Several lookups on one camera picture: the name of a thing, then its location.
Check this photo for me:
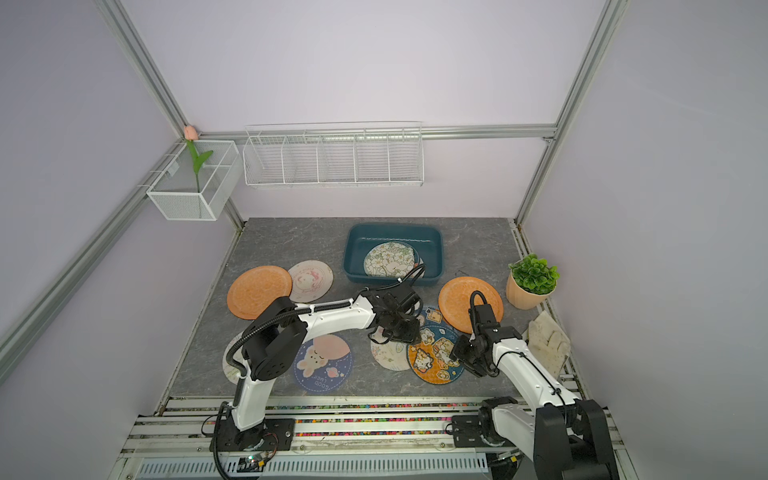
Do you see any pink striped bunny coaster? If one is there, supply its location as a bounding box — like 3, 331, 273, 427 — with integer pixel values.
288, 260, 334, 303

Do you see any orange blue bears coaster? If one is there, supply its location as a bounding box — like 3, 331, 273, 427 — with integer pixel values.
407, 323, 464, 385

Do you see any purple pink bunny coaster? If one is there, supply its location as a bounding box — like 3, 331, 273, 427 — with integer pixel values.
293, 335, 353, 394

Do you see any small blue coaster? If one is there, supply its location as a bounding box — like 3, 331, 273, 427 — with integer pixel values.
418, 307, 444, 327

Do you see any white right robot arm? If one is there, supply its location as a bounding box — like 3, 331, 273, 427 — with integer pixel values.
448, 303, 619, 479

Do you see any green potted plant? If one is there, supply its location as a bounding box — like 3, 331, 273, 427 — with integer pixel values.
506, 254, 560, 310

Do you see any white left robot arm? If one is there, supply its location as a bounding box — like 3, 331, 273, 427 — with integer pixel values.
225, 283, 423, 432

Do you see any pink artificial tulip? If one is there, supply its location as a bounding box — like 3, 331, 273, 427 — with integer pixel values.
183, 125, 213, 193

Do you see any teal plastic storage box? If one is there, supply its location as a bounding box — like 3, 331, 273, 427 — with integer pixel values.
343, 223, 444, 286

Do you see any white pink floral coaster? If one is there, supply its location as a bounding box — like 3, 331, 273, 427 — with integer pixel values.
221, 333, 244, 385

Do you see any white mesh box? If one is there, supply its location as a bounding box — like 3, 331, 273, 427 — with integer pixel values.
147, 140, 243, 221

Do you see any white butterfly coaster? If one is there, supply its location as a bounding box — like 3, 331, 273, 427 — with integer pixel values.
370, 341, 411, 372

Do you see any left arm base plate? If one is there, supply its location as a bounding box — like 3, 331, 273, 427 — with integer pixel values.
209, 418, 296, 453

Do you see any white wire basket shelf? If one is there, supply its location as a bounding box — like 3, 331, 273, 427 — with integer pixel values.
242, 121, 425, 188

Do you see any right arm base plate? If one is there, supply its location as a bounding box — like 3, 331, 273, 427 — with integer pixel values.
446, 414, 504, 448

